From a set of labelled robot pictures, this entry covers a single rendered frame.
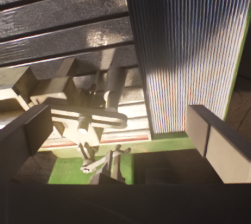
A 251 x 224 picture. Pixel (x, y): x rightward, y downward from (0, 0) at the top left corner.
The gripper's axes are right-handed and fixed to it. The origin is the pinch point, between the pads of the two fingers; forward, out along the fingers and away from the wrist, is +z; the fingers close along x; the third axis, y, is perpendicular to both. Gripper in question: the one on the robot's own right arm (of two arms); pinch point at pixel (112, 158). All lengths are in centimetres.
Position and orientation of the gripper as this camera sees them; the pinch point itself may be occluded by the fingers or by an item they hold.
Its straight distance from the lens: 68.2
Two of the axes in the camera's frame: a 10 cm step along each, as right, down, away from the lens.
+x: -7.2, -5.3, -4.4
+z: 0.4, -6.7, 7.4
